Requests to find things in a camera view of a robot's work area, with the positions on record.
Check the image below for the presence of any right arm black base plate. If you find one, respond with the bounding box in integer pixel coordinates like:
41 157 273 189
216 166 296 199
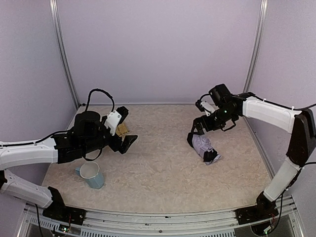
235 205 279 225

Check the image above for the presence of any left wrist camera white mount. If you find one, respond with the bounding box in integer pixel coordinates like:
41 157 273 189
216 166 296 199
103 106 129 136

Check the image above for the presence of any aluminium front rail frame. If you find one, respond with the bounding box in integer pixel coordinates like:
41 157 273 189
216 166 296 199
16 196 306 237

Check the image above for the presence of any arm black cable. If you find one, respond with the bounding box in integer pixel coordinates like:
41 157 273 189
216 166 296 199
85 88 116 114
291 103 316 112

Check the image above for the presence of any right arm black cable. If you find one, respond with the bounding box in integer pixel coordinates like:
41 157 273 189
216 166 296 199
291 103 316 112

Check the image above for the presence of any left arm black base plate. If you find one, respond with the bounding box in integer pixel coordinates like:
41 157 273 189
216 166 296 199
42 206 86 226

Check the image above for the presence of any lilac folding umbrella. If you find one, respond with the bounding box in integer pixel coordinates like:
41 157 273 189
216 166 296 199
187 132 221 165

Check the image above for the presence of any aluminium corner post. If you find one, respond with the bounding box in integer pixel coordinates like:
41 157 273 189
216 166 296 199
243 0 268 92
49 0 80 110

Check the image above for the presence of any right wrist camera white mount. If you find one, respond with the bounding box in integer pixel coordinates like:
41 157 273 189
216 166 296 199
195 99 215 117

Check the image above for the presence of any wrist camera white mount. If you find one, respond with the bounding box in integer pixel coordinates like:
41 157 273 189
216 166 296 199
103 106 129 136
195 99 215 117

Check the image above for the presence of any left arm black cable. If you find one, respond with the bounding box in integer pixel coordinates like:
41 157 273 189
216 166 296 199
85 88 116 114

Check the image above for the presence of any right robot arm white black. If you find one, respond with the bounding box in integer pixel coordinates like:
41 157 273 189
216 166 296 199
187 84 316 224

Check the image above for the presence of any right aluminium corner post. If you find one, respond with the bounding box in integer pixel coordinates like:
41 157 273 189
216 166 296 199
243 0 268 92

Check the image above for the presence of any woven bamboo tray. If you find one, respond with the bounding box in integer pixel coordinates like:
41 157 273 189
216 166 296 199
116 122 130 137

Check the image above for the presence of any light blue plastic pitcher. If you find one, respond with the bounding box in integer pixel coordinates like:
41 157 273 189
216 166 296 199
75 161 105 190

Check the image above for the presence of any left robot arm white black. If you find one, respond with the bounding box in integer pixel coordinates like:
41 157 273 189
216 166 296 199
0 111 138 209

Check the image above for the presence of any left aluminium corner post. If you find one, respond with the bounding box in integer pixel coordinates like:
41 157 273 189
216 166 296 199
49 0 80 110

